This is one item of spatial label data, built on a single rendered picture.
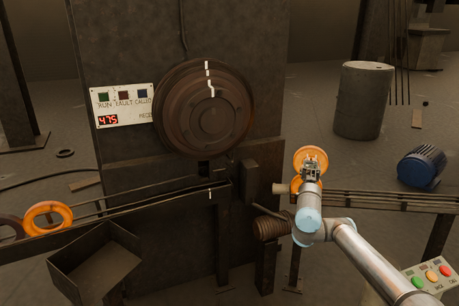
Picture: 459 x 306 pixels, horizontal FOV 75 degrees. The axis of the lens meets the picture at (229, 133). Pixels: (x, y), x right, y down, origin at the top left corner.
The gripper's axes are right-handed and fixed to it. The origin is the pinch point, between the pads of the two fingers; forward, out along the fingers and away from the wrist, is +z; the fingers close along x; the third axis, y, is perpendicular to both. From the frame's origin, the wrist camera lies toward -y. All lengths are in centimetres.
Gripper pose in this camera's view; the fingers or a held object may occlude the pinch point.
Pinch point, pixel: (311, 158)
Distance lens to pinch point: 140.3
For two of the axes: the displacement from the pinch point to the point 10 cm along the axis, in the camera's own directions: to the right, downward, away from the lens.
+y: -0.7, -7.7, -6.3
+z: 2.4, -6.3, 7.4
